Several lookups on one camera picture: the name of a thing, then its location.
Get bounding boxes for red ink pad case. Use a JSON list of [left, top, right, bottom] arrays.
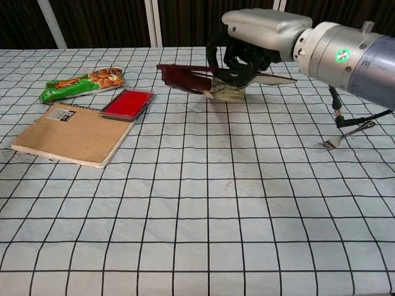
[[100, 88, 155, 121]]

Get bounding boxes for brown kraft spiral notebook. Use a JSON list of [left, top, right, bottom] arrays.
[[11, 102, 137, 170]]

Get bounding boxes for silver metal fork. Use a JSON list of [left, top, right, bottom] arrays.
[[317, 120, 376, 151]]

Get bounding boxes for dark brown curtain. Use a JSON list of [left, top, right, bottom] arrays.
[[0, 0, 395, 50]]

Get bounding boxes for green orange snack packet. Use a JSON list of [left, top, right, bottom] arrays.
[[39, 67, 126, 105]]

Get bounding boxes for paper folding fan red ribs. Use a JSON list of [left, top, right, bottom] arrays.
[[156, 63, 297, 102]]

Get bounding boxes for white black grid tablecloth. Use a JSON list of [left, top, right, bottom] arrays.
[[0, 46, 395, 296]]

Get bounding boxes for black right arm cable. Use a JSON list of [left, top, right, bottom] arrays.
[[328, 85, 395, 129]]

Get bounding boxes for slanted white frame post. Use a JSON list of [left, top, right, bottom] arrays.
[[36, 0, 68, 49]]

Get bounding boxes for double white frame post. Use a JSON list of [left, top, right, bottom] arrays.
[[144, 0, 164, 48]]

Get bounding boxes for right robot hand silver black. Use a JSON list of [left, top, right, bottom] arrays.
[[206, 8, 313, 87]]

